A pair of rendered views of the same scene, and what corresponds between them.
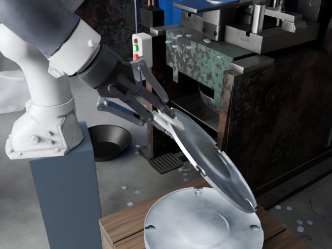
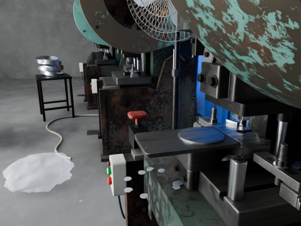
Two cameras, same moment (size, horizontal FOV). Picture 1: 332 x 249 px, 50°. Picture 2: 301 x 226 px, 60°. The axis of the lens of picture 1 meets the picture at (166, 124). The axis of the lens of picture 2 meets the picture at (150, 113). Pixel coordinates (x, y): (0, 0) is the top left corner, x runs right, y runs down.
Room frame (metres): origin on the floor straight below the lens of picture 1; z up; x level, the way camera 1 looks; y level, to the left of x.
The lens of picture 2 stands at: (0.64, -0.28, 1.04)
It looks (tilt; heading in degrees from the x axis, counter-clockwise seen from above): 16 degrees down; 18
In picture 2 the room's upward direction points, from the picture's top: straight up
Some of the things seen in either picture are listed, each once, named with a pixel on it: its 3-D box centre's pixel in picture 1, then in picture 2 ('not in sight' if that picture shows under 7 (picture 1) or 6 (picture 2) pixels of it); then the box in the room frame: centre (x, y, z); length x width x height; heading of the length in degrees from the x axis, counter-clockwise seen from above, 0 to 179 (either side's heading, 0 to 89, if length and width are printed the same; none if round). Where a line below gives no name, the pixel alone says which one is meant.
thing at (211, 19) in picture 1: (211, 19); (183, 158); (1.28, -0.16, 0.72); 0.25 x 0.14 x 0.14; 124
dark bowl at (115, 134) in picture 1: (102, 145); not in sight; (1.49, 0.32, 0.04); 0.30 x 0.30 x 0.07
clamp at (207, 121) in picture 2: not in sight; (212, 121); (1.52, -0.21, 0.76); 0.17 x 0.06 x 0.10; 34
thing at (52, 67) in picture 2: not in sight; (53, 86); (3.47, 2.01, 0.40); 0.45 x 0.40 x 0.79; 46
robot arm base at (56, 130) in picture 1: (41, 121); not in sight; (0.89, 0.36, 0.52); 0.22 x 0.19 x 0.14; 108
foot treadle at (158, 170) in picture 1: (209, 149); not in sight; (1.31, -0.20, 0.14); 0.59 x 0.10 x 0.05; 124
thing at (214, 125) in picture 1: (237, 106); not in sight; (1.39, -0.32, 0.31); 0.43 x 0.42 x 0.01; 34
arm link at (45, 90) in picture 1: (35, 60); not in sight; (0.87, 0.34, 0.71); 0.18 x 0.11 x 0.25; 161
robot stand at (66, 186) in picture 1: (69, 194); not in sight; (0.91, 0.33, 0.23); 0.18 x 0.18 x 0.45; 18
